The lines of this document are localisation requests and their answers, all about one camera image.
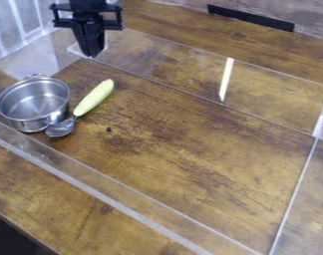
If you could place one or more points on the green handled metal spoon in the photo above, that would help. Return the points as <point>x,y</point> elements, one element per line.
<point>90,101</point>

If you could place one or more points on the clear acrylic right barrier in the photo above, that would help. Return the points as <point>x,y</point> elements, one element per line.
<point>300,232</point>

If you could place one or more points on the clear acrylic front barrier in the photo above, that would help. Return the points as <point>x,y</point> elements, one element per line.
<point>171,223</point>

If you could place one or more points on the clear acrylic barrier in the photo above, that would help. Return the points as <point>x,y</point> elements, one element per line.
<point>171,223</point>
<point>300,232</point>

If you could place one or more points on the small stainless steel pot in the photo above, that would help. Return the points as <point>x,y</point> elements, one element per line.
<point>34,103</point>

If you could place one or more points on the clear acrylic triangle stand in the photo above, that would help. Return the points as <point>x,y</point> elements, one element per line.
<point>75,50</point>

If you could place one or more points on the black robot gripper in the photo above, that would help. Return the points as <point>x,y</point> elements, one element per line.
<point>76,12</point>

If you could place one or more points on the black strip on table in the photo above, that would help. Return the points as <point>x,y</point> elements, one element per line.
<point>250,18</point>

